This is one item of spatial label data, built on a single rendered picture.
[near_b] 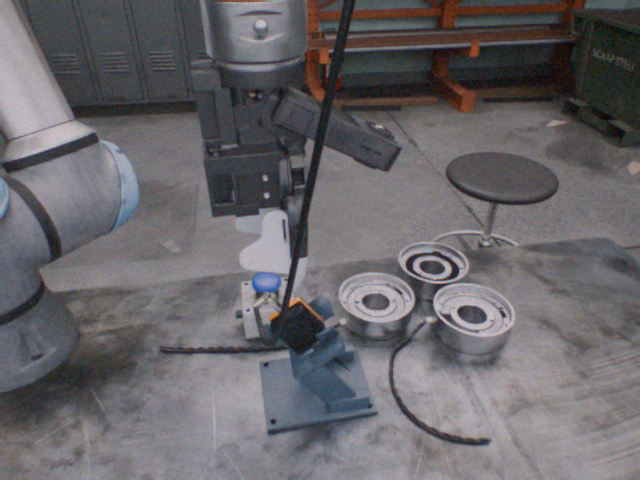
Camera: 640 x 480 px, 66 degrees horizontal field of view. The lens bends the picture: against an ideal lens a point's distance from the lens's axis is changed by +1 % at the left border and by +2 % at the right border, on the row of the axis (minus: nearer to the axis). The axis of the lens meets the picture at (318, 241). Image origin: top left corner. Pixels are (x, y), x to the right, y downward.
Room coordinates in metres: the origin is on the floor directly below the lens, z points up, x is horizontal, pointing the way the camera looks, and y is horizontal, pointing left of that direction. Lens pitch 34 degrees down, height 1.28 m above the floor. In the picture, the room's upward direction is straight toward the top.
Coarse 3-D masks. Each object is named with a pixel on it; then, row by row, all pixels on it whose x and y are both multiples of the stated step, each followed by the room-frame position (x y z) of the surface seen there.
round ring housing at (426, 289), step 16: (400, 256) 0.61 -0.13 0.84; (448, 256) 0.63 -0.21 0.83; (464, 256) 0.61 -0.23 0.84; (400, 272) 0.59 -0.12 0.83; (416, 272) 0.59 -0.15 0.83; (432, 272) 0.62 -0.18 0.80; (448, 272) 0.59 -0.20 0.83; (464, 272) 0.59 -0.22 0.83; (416, 288) 0.56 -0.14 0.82; (432, 288) 0.55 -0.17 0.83
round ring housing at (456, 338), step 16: (448, 288) 0.54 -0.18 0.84; (464, 288) 0.54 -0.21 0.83; (480, 288) 0.54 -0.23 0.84; (432, 304) 0.51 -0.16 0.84; (464, 304) 0.52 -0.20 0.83; (480, 304) 0.51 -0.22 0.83; (496, 304) 0.52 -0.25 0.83; (432, 320) 0.49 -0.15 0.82; (480, 320) 0.50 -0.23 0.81; (512, 320) 0.47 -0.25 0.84; (448, 336) 0.46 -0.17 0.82; (464, 336) 0.45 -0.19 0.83; (480, 336) 0.44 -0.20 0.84; (496, 336) 0.45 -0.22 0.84; (464, 352) 0.45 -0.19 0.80; (480, 352) 0.45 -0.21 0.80
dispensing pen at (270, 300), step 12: (264, 300) 0.38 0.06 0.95; (276, 300) 0.38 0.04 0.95; (288, 312) 0.39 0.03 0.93; (300, 312) 0.38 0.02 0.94; (312, 312) 0.40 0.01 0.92; (276, 324) 0.38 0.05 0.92; (288, 324) 0.38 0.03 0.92; (300, 324) 0.38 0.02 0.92; (312, 324) 0.38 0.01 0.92; (324, 324) 0.40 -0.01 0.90; (288, 336) 0.38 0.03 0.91; (300, 336) 0.38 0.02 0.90; (312, 336) 0.38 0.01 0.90; (300, 348) 0.38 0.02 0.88; (336, 360) 0.40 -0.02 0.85
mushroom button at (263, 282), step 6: (258, 276) 0.52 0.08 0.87; (264, 276) 0.52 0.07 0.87; (270, 276) 0.52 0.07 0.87; (276, 276) 0.52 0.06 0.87; (252, 282) 0.51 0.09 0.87; (258, 282) 0.51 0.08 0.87; (264, 282) 0.51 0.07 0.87; (270, 282) 0.51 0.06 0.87; (276, 282) 0.51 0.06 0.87; (258, 288) 0.50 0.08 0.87; (264, 288) 0.50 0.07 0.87; (270, 288) 0.50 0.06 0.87; (276, 288) 0.50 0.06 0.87
